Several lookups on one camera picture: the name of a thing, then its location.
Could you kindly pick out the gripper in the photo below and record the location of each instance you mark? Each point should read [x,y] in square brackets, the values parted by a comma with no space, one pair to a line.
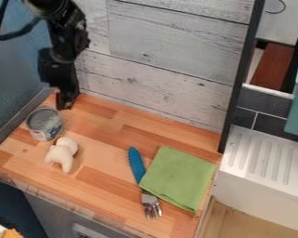
[63,72]

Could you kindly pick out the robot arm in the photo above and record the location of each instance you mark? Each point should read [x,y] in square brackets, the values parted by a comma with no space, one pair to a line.
[60,15]

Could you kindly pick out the silver can with label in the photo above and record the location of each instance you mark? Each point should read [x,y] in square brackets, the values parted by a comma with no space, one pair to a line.
[45,124]

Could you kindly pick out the white plush toy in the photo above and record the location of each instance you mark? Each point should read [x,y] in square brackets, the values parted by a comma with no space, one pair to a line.
[62,153]

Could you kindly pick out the green cloth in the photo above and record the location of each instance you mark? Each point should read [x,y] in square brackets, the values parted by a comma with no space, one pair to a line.
[178,178]

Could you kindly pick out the toy sink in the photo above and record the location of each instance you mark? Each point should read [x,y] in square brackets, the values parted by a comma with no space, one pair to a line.
[263,167]

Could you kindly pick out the wooden box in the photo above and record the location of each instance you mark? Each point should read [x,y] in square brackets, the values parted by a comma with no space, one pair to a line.
[242,224]

